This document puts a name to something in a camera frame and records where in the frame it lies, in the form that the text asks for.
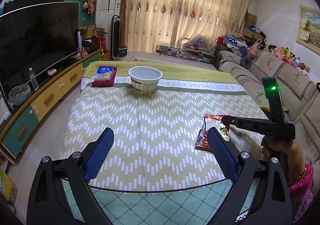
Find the framed flower painting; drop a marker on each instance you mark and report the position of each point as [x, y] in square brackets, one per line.
[308, 28]

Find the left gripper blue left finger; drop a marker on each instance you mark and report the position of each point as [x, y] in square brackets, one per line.
[96, 152]

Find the red tissue tray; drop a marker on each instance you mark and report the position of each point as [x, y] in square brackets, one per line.
[105, 83]

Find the floral beige daybed cover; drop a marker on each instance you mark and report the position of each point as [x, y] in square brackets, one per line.
[155, 58]

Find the patterned green yellow tablecloth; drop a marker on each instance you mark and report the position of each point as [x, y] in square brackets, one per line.
[153, 174]

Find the beige sofa with covers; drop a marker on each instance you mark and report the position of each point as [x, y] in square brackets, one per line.
[299, 94]

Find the white instant noodle bowl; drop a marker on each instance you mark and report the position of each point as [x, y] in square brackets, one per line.
[144, 78]

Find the cream embroidered curtains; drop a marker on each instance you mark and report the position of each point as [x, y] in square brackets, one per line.
[149, 23]

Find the clear water bottle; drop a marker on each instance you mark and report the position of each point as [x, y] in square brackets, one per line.
[33, 79]

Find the glass low table with clutter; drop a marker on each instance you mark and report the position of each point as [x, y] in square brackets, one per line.
[185, 53]

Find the person right hand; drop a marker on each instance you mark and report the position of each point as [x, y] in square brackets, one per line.
[295, 161]

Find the white standing air conditioner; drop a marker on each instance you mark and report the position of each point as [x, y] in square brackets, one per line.
[105, 10]

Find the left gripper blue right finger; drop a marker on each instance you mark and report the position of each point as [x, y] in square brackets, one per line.
[220, 150]

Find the yellow rimmed black trash bin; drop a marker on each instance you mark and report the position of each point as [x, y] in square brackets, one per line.
[266, 111]

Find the glass ashtray bowl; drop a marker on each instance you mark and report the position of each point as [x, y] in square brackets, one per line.
[19, 94]

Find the pile of plush toys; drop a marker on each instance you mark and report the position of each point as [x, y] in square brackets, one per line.
[282, 53]

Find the blue tissue pack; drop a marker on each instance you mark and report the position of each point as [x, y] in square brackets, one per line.
[104, 73]

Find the black tower fan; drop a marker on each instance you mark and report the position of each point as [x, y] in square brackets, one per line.
[115, 37]

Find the large black television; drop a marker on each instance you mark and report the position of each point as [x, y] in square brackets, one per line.
[36, 37]

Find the green yellow tv cabinet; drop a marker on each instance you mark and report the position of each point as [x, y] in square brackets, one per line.
[24, 121]

